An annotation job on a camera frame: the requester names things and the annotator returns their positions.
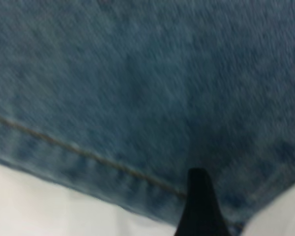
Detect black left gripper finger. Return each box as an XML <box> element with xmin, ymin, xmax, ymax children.
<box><xmin>174</xmin><ymin>168</ymin><xmax>232</xmax><ymax>236</ymax></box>

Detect blue denim jeans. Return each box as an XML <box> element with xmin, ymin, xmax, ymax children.
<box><xmin>0</xmin><ymin>0</ymin><xmax>295</xmax><ymax>233</ymax></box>

